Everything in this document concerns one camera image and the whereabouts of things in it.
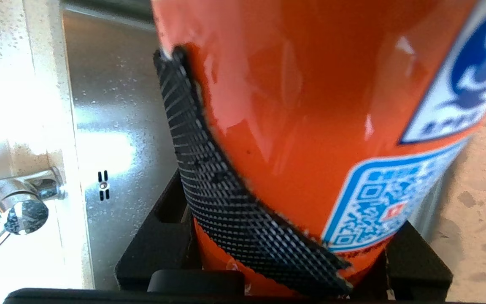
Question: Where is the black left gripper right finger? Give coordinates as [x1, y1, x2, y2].
[384, 221, 454, 299]

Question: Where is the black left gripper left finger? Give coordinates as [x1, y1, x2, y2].
[114, 46, 354, 297]

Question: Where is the orange yellow detergent bottle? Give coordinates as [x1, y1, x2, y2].
[150, 0, 486, 297]

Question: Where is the stainless steel sink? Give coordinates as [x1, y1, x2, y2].
[59, 0, 193, 292]

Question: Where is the chrome curved faucet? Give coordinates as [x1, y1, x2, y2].
[0, 167, 67, 275]

